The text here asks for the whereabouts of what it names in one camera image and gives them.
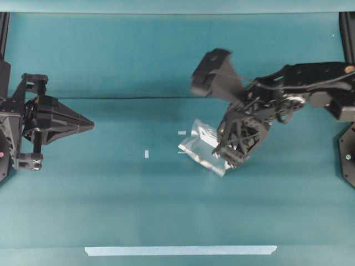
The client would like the silver zip bag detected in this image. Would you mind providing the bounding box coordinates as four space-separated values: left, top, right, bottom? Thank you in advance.
178 119 231 177

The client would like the left black frame rail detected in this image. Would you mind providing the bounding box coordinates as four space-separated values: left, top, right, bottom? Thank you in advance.
0 12 10 60

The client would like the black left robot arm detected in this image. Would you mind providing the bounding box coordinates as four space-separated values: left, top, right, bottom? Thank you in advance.
1 60 94 180

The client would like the long blue tape strip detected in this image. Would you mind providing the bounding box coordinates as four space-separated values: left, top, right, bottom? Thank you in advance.
84 245 277 257

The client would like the teal table cloth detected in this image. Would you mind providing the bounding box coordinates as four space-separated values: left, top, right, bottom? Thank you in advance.
1 12 354 265

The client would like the right black frame rail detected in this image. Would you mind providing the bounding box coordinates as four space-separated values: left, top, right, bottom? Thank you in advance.
339 11 355 64

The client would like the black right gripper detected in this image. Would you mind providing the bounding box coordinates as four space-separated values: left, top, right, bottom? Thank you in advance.
214 80 305 168

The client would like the black frame rail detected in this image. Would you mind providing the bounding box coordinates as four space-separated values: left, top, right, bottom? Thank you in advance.
0 12 10 60
339 11 355 64

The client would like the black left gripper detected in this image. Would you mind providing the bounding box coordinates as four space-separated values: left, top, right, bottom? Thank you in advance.
11 73 94 171

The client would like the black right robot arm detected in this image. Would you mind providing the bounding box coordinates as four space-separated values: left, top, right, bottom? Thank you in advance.
212 62 354 168

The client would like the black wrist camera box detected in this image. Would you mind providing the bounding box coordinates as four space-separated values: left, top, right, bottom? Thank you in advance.
191 48 243 103

